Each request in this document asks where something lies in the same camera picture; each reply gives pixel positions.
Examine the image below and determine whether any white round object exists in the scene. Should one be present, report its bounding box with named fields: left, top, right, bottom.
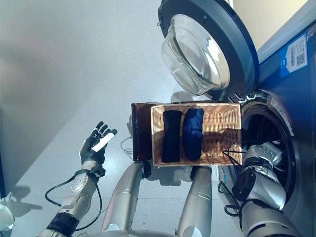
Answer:
left=0, top=192, right=15, bottom=232

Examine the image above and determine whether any white floor cable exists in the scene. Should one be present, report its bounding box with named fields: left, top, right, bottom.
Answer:
left=120, top=137, right=134, bottom=155

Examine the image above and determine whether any silver right robot leg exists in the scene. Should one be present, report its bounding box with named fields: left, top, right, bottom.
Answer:
left=176, top=165, right=213, bottom=237

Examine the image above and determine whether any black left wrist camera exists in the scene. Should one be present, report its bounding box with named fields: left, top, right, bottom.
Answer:
left=90, top=164, right=107, bottom=178

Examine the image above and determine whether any dark grey washing machine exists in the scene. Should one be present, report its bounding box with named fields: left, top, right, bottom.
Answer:
left=217, top=23, right=316, bottom=237

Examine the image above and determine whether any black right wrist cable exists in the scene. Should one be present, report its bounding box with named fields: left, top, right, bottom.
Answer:
left=217, top=142, right=247, bottom=218

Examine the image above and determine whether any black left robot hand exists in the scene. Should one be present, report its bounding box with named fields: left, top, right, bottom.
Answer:
left=79, top=120, right=118, bottom=164

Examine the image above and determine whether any light wicker laundry basket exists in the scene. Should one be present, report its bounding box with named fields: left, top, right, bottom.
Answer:
left=150, top=102, right=243, bottom=167

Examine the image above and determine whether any round washing machine door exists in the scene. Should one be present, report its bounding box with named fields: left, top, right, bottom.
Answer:
left=158, top=0, right=260, bottom=101

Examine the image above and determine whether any black flat panel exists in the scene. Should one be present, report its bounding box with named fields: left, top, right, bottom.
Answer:
left=0, top=145, right=6, bottom=198

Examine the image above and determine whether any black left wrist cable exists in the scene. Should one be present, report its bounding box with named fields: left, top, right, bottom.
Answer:
left=45, top=172, right=103, bottom=232

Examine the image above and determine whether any blue white sticker label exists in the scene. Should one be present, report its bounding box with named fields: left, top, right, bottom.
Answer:
left=279, top=34, right=308, bottom=74

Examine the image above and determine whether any dark brown glossy stool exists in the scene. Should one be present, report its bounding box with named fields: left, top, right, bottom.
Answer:
left=130, top=100, right=213, bottom=162

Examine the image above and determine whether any long black garment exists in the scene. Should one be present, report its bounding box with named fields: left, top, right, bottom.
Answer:
left=161, top=110, right=184, bottom=163

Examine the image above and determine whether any grey robot torso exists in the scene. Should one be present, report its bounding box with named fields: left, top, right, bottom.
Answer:
left=83, top=229, right=179, bottom=237

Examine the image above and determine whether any blue garment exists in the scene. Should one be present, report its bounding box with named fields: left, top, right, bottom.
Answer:
left=182, top=108, right=205, bottom=160

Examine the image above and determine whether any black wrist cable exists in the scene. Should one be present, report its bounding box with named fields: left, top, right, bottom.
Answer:
left=217, top=142, right=247, bottom=218
left=45, top=172, right=103, bottom=232

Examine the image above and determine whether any white counter cabinet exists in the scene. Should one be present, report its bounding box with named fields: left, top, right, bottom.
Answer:
left=228, top=0, right=310, bottom=52

